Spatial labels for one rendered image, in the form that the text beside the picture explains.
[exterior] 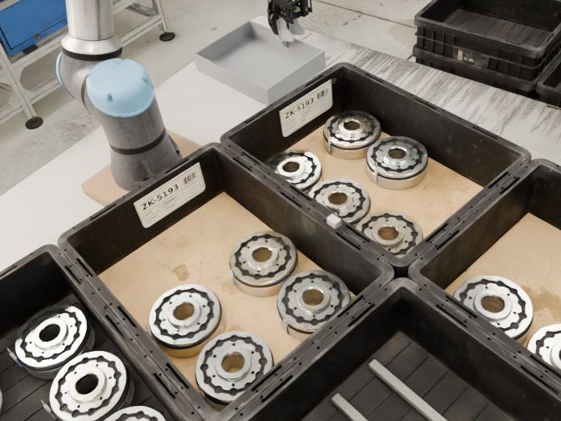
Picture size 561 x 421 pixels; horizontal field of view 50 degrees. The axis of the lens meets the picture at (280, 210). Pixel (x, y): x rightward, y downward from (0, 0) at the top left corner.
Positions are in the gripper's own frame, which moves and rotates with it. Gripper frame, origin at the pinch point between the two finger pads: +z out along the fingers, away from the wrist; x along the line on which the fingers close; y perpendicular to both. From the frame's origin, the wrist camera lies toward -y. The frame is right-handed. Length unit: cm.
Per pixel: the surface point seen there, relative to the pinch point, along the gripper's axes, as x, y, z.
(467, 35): 49, 24, 15
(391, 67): 9.7, 26.5, 3.2
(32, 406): -97, 48, -9
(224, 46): -10.0, -13.1, 0.9
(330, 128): -31, 44, -12
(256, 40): -0.9, -10.4, 2.8
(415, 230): -42, 70, -13
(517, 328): -48, 90, -12
